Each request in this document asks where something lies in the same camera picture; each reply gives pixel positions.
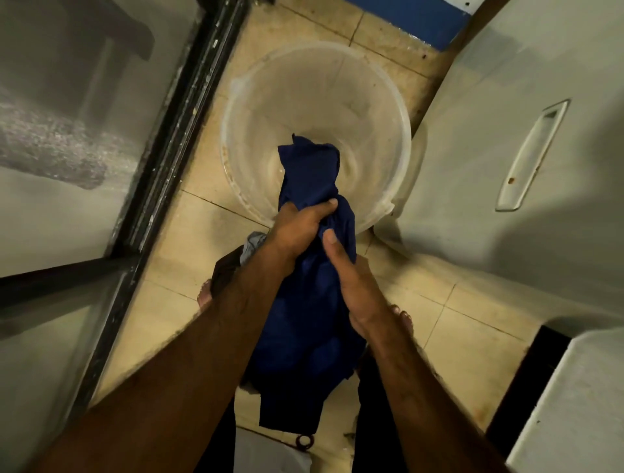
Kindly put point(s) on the white appliance box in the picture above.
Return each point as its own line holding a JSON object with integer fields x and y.
{"x": 580, "y": 409}

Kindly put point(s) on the person's right thumb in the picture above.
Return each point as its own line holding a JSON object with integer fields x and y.
{"x": 337, "y": 251}

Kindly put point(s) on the white round container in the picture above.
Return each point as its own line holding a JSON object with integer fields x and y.
{"x": 265, "y": 453}

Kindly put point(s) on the grey cloth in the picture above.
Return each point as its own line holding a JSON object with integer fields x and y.
{"x": 252, "y": 246}

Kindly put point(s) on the person's right hand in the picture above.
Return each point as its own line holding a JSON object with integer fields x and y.
{"x": 358, "y": 297}

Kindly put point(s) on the dark blue cloth garment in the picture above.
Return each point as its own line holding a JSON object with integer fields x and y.
{"x": 304, "y": 331}

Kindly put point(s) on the person's left fingers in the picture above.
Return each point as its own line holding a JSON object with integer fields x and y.
{"x": 319, "y": 210}

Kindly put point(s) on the person's left forearm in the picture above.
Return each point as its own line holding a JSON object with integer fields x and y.
{"x": 185, "y": 375}

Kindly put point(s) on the translucent plastic bucket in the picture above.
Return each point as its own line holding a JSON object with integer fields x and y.
{"x": 312, "y": 102}

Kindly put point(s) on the person's right forearm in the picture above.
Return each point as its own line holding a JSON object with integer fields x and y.
{"x": 424, "y": 404}

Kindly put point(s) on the person's left hand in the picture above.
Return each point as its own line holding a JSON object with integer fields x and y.
{"x": 292, "y": 234}

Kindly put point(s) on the person's right foot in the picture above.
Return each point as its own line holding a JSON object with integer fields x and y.
{"x": 403, "y": 319}

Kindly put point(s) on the person's left foot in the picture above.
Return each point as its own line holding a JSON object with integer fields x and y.
{"x": 204, "y": 296}

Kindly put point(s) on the black framed glass door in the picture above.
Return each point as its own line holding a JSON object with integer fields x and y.
{"x": 146, "y": 161}

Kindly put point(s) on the blue panel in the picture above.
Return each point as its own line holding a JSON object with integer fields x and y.
{"x": 414, "y": 17}

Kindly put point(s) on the person's foot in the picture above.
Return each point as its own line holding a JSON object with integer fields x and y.
{"x": 403, "y": 319}
{"x": 204, "y": 296}

